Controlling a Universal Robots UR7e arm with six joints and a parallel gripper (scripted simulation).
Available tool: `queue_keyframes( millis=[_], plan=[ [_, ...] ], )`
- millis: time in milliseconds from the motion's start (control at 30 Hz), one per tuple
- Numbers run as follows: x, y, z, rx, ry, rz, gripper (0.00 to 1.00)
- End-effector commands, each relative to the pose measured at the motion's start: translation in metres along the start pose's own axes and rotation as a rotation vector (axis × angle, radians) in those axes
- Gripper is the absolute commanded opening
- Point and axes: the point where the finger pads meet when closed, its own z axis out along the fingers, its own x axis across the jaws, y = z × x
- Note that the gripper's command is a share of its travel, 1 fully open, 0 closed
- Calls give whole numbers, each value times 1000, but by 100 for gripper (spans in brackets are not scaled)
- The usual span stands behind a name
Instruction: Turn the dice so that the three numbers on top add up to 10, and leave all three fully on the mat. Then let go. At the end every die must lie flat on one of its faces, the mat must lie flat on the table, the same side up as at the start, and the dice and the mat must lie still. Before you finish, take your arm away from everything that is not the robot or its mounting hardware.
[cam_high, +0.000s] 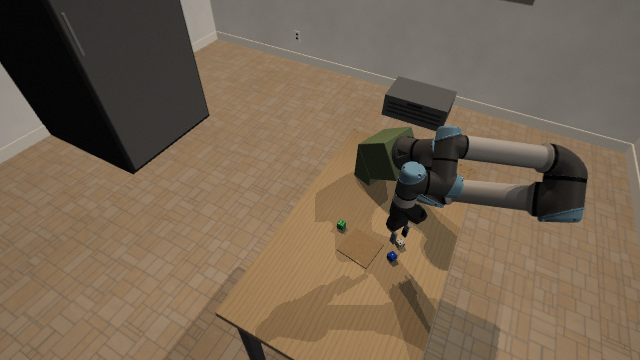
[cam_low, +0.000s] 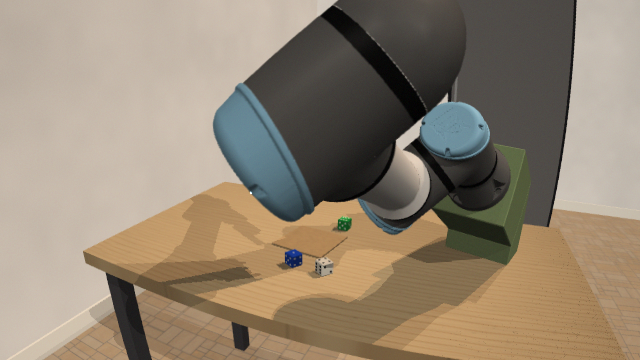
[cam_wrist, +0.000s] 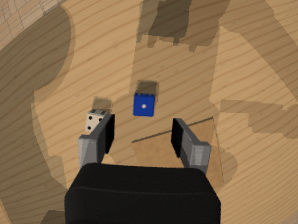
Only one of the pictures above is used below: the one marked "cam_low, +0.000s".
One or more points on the white die with black pips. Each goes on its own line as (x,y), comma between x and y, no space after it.
(324,266)

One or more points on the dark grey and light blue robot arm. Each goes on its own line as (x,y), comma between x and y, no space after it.
(313,121)

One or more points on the blue die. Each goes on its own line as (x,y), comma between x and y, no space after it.
(293,258)

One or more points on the green die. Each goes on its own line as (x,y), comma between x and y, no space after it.
(344,223)

